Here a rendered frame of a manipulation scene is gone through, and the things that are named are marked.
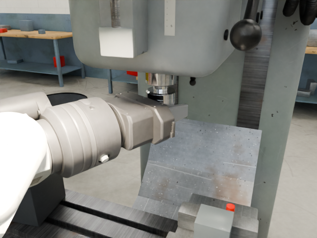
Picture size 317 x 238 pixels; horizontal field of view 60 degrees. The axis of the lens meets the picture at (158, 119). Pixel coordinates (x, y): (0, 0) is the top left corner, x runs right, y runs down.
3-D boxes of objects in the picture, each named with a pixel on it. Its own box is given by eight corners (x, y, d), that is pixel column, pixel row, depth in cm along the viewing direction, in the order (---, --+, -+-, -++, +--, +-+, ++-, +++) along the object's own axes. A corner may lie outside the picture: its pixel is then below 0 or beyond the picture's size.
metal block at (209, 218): (226, 259, 47) (230, 232, 45) (192, 248, 49) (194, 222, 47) (230, 236, 51) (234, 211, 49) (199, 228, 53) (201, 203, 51)
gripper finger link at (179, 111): (184, 118, 45) (156, 128, 41) (184, 99, 44) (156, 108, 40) (191, 121, 44) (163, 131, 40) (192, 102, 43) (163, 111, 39)
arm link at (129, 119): (177, 95, 36) (98, 118, 29) (174, 158, 40) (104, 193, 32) (120, 77, 45) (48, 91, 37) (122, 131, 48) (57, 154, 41)
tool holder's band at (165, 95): (154, 102, 40) (154, 95, 40) (141, 93, 44) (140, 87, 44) (181, 97, 42) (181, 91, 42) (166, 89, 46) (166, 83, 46)
